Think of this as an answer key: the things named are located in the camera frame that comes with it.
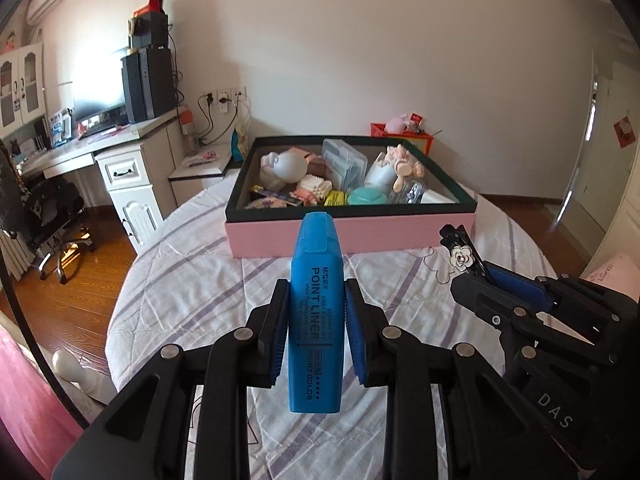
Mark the white doll figurine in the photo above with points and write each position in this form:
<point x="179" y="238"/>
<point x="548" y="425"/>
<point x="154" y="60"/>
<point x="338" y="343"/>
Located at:
<point x="290" y="166"/>

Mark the blue highlighter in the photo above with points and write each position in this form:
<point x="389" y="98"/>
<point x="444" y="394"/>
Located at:
<point x="315" y="310"/>

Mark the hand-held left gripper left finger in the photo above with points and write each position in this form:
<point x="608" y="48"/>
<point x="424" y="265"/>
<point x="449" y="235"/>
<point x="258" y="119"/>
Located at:
<point x="272" y="340"/>

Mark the black office chair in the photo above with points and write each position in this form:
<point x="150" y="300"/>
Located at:
<point x="50" y="210"/>

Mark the black keyboard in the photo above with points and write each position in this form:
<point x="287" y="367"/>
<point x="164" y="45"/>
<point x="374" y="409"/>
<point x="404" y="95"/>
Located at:
<point x="100" y="129"/>

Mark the black computer tower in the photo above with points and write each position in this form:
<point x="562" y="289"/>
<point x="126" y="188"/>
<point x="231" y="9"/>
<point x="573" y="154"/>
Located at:
<point x="150" y="85"/>

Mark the pink cardboard box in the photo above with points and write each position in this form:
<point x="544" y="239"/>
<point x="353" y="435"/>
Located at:
<point x="390" y="237"/>

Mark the beige curtain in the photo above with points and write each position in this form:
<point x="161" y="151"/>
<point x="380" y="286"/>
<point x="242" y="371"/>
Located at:
<point x="12" y="255"/>

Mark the black computer monitor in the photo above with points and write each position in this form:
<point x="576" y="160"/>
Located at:
<point x="107" y="110"/>

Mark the white bed frame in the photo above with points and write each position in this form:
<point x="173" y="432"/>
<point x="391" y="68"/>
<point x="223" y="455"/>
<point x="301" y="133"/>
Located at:
<point x="67" y="367"/>

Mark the black printed jacket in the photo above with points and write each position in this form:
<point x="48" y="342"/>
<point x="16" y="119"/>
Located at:
<point x="7" y="185"/>

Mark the white desk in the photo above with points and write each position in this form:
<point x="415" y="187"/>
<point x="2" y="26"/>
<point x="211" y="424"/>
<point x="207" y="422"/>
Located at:
<point x="135" y="210"/>

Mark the clear plastic packet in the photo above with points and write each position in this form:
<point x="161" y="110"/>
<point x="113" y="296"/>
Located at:
<point x="412" y="191"/>

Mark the red toy box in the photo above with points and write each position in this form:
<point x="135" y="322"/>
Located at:
<point x="380" y="129"/>

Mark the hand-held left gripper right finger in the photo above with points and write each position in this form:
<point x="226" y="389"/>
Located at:
<point x="356" y="332"/>

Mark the blue snack bag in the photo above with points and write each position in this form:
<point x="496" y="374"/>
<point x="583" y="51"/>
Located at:
<point x="239" y="142"/>

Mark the white side cabinet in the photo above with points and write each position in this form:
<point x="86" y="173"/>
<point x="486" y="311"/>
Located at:
<point x="195" y="190"/>

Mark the teal round case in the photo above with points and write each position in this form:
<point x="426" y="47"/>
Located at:
<point x="367" y="196"/>

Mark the pink bedspread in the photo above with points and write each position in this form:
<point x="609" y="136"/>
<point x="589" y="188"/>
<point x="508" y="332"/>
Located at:
<point x="30" y="410"/>

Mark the white glass-door cabinet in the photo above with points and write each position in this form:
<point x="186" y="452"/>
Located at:
<point x="20" y="85"/>

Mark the red white card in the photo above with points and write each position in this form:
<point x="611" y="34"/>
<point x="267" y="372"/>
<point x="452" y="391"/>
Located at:
<point x="417" y="121"/>

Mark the white wall socket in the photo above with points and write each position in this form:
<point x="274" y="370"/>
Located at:
<point x="241" y="92"/>
<point x="223" y="97"/>
<point x="209" y="96"/>

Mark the pink printed cushion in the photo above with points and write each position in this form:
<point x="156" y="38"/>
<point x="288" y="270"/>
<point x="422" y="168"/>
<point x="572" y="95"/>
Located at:
<point x="615" y="270"/>

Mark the clear dental flosser pack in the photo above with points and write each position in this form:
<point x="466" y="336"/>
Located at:
<point x="342" y="160"/>

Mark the small white block figure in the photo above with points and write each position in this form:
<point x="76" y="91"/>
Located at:
<point x="312" y="187"/>

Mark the black flower hair clip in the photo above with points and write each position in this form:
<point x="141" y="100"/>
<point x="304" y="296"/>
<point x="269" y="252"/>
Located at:
<point x="460" y="252"/>

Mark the dark blue gold box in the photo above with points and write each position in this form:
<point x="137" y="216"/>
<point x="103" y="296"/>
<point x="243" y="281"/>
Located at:
<point x="277" y="193"/>

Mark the rose gold metal canister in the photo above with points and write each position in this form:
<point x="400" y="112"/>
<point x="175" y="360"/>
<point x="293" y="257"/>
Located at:
<point x="315" y="164"/>

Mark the black speaker box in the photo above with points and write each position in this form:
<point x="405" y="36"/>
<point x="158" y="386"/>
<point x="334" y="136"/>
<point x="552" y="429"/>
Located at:
<point x="150" y="30"/>

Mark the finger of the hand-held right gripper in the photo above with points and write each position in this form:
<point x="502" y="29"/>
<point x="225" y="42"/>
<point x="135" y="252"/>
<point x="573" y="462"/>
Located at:
<point x="475" y="295"/>
<point x="515" y="285"/>

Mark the pink white packet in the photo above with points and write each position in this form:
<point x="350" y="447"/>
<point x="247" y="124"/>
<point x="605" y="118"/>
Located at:
<point x="200" y="156"/>

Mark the red door decoration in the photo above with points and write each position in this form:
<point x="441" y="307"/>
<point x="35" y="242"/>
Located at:
<point x="625" y="132"/>

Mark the orange-capped bottle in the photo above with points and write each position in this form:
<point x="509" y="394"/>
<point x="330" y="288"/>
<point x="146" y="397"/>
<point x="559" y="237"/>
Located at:
<point x="187" y="135"/>

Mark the yellow highlighter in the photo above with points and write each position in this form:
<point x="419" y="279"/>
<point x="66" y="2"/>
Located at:
<point x="335" y="199"/>

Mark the blue white box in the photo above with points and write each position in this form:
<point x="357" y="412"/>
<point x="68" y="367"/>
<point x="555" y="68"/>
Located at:
<point x="59" y="129"/>

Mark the small pink-haired doll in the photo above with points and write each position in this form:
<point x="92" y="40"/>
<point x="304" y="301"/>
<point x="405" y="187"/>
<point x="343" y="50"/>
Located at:
<point x="402" y="162"/>

